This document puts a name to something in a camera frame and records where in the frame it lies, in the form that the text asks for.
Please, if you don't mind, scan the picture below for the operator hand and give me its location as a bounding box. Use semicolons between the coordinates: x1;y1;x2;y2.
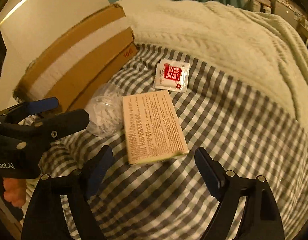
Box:
3;178;27;208

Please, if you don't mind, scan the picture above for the clear plastic bag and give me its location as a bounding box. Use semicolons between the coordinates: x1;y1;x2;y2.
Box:
85;83;123;138

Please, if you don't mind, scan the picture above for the brown cardboard box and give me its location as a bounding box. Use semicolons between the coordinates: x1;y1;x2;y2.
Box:
13;3;138;113

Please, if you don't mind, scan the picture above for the tan printed paper box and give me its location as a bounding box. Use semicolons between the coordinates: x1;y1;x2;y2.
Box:
123;90;189;165

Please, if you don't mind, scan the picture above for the white red sachet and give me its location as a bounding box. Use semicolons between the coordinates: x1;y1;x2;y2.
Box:
153;59;190;93

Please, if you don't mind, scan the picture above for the cream knitted blanket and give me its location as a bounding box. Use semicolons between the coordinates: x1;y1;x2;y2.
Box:
119;0;308;129

